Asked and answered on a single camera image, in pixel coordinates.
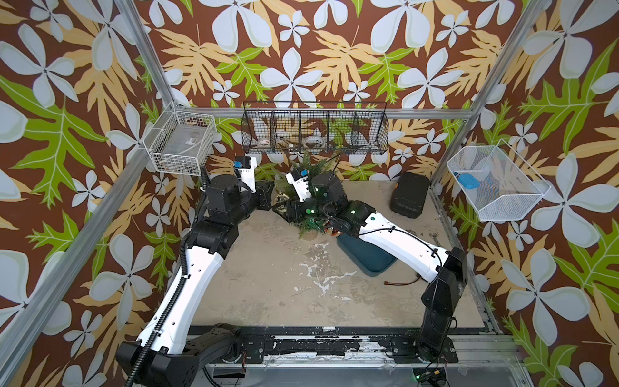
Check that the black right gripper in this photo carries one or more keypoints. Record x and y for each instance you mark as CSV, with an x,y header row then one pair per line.
x,y
294,206

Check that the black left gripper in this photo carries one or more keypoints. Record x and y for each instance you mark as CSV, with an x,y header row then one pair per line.
x,y
262,198

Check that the red gold striped ornament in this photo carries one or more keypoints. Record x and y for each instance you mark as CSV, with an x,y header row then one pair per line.
x,y
333,232

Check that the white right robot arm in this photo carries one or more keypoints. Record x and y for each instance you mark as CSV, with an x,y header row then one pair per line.
x,y
322,201

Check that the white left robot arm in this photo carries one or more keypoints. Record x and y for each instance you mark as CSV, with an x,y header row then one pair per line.
x,y
163,355

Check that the small green christmas tree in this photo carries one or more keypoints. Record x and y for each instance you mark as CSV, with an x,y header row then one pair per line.
x,y
284,191

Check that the teal plastic tray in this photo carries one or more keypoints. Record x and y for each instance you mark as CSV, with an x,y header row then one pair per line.
x,y
372,260

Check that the black plastic case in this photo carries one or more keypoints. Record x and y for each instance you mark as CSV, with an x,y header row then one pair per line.
x,y
409,195

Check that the blue object in basket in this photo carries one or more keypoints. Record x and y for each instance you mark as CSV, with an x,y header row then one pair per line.
x,y
468,182

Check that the white mesh angled basket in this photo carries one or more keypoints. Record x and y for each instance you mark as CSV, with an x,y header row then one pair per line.
x,y
510,187

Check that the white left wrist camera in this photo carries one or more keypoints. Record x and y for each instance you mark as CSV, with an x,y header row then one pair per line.
x,y
245,167

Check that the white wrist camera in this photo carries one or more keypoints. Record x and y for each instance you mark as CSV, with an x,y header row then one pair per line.
x,y
299,180
245,167

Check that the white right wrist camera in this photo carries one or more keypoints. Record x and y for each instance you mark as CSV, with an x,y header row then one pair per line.
x,y
299,180

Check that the black wire wall basket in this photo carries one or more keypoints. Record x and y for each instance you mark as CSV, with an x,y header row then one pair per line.
x,y
314,127

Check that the white wire square basket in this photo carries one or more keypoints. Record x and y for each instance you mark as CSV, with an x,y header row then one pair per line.
x,y
180,141

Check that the aluminium corner frame post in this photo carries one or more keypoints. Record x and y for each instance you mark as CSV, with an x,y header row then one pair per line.
x,y
161,85

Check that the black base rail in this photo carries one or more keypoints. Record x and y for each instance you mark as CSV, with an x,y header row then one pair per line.
x,y
264,344

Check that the right aluminium frame post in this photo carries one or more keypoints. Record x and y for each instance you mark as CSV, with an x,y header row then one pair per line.
x,y
531,13

